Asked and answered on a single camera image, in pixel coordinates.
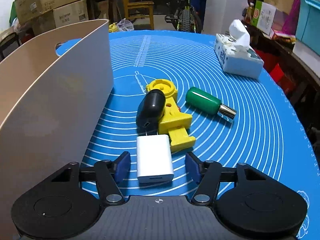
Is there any white power adapter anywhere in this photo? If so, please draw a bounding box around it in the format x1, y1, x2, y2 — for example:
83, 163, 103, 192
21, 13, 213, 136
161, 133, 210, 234
137, 134, 174, 184

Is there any yellow plastic toy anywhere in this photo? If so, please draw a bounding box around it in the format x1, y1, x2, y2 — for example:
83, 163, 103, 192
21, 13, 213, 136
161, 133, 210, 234
146, 79, 196, 152

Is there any green handle with metal tip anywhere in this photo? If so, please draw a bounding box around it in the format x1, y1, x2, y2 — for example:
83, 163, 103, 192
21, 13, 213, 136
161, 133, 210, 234
185, 87, 236, 122

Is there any black oval case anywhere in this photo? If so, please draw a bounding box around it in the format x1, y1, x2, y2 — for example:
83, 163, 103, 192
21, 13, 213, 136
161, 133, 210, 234
136, 89, 165, 132

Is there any beige plastic storage bin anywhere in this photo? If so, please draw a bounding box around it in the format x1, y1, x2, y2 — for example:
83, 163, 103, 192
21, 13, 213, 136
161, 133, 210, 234
1, 19, 113, 239

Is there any blue silicone baking mat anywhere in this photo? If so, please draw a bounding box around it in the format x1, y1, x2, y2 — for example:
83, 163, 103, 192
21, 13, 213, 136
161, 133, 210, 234
81, 30, 319, 239

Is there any tissue box with tissue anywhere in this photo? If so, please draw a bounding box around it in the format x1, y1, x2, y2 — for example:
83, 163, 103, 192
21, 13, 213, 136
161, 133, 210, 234
214, 19, 264, 80

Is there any yellow detergent jug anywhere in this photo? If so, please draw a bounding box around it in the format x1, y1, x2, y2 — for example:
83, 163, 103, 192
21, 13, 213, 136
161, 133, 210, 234
108, 23, 119, 33

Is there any white plastic bag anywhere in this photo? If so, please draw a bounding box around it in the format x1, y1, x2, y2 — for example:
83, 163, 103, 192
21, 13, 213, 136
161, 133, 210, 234
116, 18, 134, 31

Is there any large stacked cardboard box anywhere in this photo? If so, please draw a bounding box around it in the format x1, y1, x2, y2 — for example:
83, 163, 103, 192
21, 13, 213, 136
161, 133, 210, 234
31, 0, 88, 36

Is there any wooden chair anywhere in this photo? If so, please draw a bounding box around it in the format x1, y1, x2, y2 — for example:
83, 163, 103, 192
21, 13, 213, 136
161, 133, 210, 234
122, 0, 155, 30

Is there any green white carton box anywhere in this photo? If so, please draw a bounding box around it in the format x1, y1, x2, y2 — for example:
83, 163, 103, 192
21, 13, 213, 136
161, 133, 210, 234
251, 1, 277, 35

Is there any white cabinet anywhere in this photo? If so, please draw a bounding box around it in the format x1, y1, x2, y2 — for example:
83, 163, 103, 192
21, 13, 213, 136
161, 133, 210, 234
203, 0, 248, 35

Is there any teal plastic bin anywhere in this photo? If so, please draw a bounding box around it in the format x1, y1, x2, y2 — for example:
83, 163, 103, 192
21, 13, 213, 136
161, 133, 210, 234
296, 0, 320, 55

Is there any bicycle with green frame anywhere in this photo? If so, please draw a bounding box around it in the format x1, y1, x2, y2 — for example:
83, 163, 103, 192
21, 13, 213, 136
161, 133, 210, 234
165, 0, 202, 34

